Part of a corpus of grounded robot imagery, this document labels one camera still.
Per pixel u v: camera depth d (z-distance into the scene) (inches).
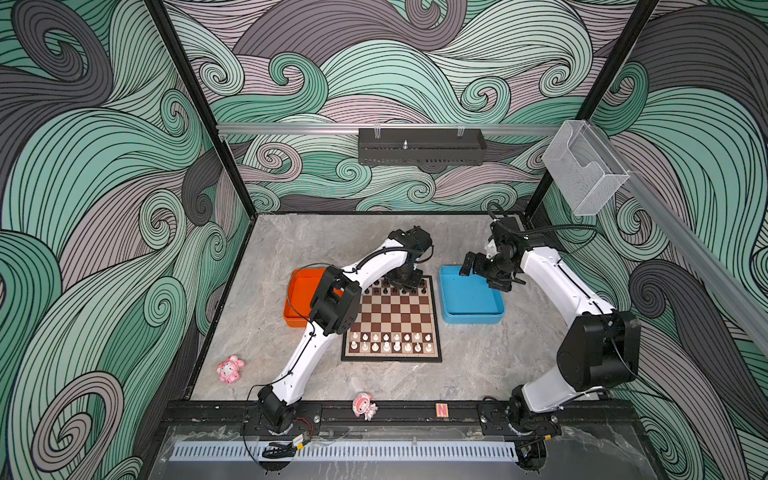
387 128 37.2
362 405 28.6
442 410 29.1
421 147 37.8
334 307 23.5
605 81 32.4
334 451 27.5
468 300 37.6
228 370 30.6
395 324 34.6
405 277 33.6
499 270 28.1
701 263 22.7
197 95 33.6
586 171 31.2
